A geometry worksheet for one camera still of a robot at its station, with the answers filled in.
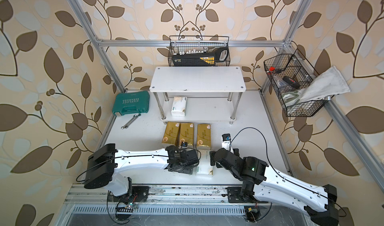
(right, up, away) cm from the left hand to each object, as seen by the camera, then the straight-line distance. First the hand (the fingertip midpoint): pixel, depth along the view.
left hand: (187, 170), depth 77 cm
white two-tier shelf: (+23, +48, +3) cm, 53 cm away
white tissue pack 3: (+9, +1, +1) cm, 9 cm away
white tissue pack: (-7, +34, +20) cm, 39 cm away
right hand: (+16, +10, -3) cm, 19 cm away
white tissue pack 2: (+6, +13, -12) cm, 19 cm away
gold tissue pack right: (+9, +13, +8) cm, 18 cm away
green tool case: (-42, +36, +30) cm, 63 cm away
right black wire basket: (+58, +53, +8) cm, 79 cm away
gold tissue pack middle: (-1, +17, +11) cm, 20 cm away
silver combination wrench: (-39, +26, +27) cm, 54 cm away
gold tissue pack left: (-11, +17, +11) cm, 23 cm away
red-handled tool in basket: (+52, +54, +9) cm, 76 cm away
